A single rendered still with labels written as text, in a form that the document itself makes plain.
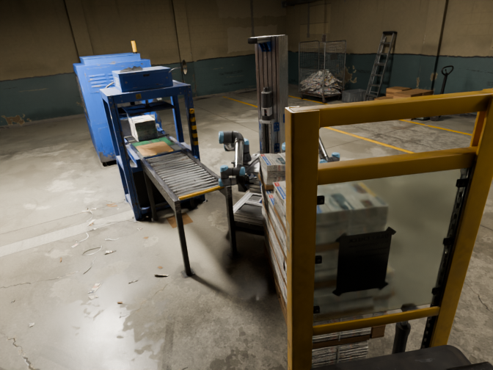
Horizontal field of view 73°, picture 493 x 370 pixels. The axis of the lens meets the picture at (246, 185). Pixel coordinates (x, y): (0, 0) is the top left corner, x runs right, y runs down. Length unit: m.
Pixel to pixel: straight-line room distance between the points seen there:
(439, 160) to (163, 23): 10.96
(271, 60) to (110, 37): 8.49
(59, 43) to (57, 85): 1.14
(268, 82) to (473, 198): 2.41
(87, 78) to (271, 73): 3.62
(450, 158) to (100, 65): 5.60
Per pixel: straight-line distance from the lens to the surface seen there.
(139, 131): 4.81
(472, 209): 1.50
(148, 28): 11.68
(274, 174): 2.77
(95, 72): 6.23
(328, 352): 2.25
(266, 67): 3.42
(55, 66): 11.35
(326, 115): 1.07
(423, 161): 1.29
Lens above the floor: 2.08
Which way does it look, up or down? 25 degrees down
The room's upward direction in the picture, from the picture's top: 4 degrees counter-clockwise
